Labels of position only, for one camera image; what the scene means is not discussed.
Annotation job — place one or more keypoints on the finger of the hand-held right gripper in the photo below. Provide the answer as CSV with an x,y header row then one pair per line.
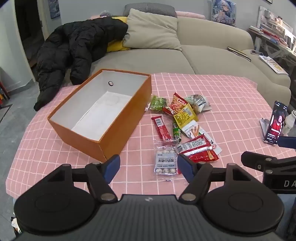
x,y
256,161
288,142

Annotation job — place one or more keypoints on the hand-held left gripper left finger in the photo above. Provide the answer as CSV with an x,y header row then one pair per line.
x,y
112,168

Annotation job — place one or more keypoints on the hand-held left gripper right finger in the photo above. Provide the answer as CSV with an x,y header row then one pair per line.
x,y
185,170

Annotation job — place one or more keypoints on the clear packet of white balls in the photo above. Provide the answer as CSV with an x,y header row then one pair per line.
x,y
165,160

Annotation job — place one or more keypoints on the large red snack packet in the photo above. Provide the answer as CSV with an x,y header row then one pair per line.
x,y
196,149

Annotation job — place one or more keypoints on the small green stick packet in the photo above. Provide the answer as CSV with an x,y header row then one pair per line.
x,y
177,134

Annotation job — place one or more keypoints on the white snack packet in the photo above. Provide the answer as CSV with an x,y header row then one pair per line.
x,y
214,146

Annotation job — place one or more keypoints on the red stick snack packet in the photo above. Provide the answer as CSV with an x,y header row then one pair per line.
x,y
161,128

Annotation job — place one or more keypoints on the yellow snack packet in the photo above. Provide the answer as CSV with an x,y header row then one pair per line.
x,y
185,115

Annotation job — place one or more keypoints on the orange cardboard box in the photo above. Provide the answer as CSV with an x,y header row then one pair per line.
x,y
129,113

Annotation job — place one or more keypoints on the red orange chips packet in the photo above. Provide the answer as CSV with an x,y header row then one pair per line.
x,y
179,102

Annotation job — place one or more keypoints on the silver bun packet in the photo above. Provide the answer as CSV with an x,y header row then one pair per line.
x,y
198,102

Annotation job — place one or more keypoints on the green snack packet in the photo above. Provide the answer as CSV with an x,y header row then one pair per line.
x,y
158,103

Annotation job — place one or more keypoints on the person's right forearm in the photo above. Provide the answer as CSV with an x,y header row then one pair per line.
x,y
288,208

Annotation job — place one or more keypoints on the white drink bottle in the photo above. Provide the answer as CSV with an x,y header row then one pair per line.
x,y
290,122

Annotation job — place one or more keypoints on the black smartphone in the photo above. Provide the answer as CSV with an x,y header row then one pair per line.
x,y
276,122

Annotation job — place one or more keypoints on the grey phone stand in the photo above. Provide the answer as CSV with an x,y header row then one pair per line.
x,y
263,126

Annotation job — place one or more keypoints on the pink checked tablecloth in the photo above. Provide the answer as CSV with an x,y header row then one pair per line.
x,y
231,104

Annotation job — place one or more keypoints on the white yellow magazine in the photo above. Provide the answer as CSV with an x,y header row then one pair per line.
x,y
274,64

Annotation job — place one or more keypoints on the white desk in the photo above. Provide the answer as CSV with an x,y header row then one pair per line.
x,y
277,48

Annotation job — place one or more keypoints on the white smartphone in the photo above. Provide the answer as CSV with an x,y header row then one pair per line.
x,y
257,52

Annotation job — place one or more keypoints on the black notebook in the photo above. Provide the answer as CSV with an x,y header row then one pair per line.
x,y
239,53

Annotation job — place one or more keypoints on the stack of books and papers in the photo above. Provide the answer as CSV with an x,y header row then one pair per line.
x,y
266,33

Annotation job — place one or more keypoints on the beige sofa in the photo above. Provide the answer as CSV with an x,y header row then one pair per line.
x,y
208,58

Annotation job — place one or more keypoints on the yellow pillow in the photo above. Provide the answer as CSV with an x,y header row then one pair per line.
x,y
115,47

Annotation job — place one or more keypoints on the clear desk organizer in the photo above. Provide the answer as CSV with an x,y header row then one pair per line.
x,y
275,22

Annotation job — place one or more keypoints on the black puffer jacket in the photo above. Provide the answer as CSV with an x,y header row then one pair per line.
x,y
76,41

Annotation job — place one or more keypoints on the beige pillow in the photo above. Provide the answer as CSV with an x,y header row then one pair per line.
x,y
152,30

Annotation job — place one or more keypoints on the grey purple cloth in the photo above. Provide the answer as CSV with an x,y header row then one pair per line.
x,y
105,14

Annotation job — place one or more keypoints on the pink blanket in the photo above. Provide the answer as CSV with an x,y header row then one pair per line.
x,y
189,14

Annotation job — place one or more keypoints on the grey cushion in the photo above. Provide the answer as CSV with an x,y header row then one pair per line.
x,y
148,8

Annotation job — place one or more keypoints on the blue figure wall poster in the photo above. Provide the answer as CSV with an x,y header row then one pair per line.
x,y
223,11

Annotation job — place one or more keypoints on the narrow blue wall poster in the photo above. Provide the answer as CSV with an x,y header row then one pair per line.
x,y
54,8

